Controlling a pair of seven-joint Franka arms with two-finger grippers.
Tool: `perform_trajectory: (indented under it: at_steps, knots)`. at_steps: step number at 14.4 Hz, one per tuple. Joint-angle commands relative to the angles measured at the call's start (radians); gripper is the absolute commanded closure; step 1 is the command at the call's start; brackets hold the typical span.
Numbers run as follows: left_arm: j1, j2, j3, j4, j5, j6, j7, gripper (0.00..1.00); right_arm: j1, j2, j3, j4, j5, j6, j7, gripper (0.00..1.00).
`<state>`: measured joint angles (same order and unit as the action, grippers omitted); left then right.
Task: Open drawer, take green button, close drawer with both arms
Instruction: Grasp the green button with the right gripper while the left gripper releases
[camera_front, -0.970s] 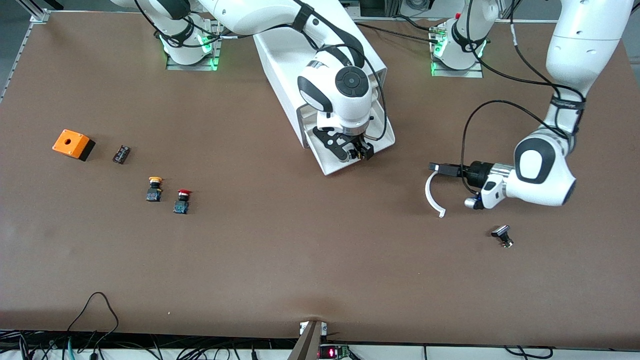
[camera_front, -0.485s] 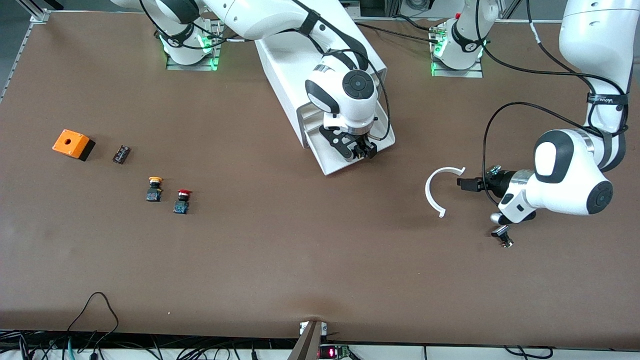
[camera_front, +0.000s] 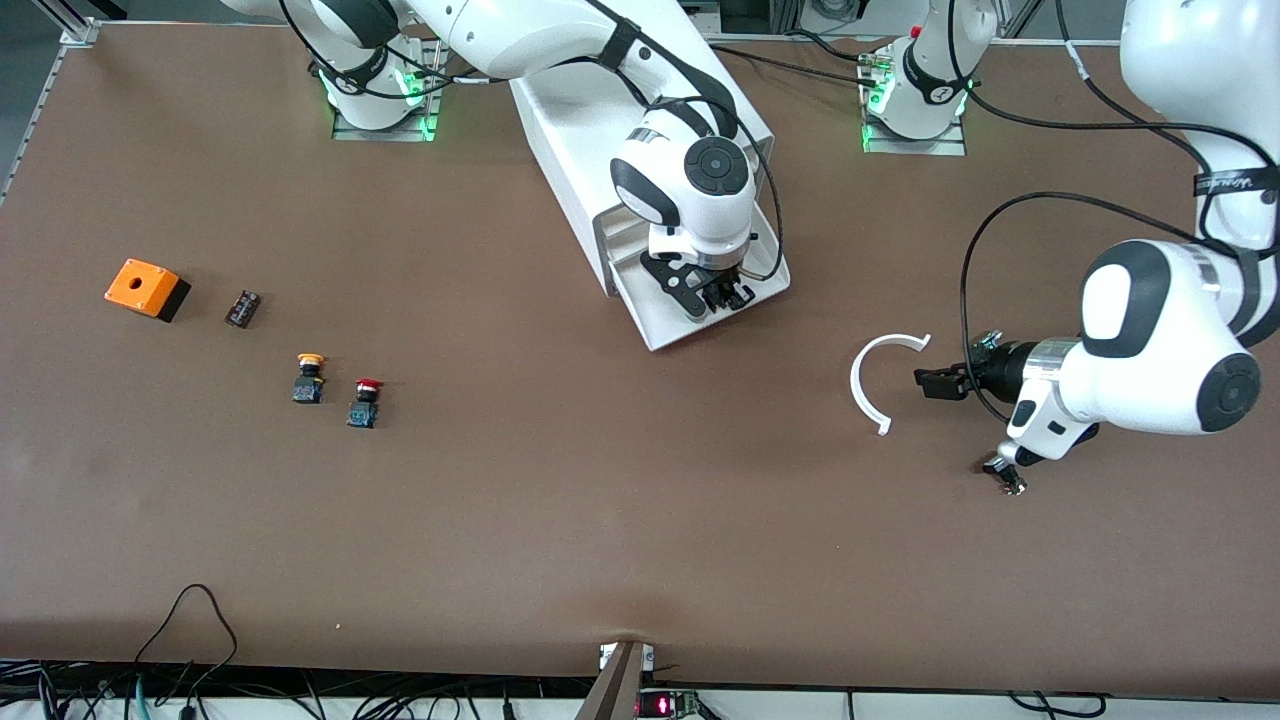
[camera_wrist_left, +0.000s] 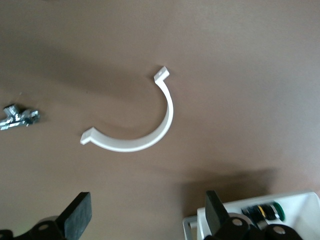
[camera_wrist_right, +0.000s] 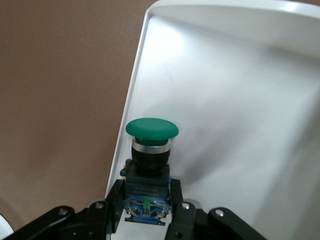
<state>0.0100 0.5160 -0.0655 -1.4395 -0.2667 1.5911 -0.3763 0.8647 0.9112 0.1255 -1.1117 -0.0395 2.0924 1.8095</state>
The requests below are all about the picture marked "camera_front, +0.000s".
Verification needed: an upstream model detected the orange and black button box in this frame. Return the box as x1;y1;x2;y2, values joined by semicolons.
104;258;191;323

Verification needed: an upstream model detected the small board with red display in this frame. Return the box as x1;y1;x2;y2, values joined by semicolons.
638;688;704;720

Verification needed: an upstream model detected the yellow push button switch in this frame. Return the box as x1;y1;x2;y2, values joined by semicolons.
292;352;327;405

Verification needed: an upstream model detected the black cable below table edge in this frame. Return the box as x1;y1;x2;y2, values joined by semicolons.
1005;690;1111;720

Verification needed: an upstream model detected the black cable bundle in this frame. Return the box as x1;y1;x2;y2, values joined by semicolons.
0;655;601;720

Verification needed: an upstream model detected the thin black looped cable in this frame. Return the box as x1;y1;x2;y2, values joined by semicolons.
133;584;239;691

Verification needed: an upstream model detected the grey camera support post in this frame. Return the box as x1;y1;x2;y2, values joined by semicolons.
573;640;646;720

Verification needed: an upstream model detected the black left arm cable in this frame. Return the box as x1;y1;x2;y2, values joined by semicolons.
945;0;1280;426

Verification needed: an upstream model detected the red push button switch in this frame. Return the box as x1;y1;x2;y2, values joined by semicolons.
346;378;386;430

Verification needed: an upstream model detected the aluminium frame profile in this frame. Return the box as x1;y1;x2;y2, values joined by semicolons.
30;0;103;48

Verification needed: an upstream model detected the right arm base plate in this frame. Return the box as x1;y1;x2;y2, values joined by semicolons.
330;35;443;142

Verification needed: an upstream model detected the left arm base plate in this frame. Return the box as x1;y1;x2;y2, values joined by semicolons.
860;55;969;157

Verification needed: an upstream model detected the white curved plastic arc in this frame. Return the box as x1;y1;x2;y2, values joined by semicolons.
850;332;933;437

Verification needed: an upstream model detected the black cable on table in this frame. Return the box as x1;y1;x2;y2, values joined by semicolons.
705;40;886;87

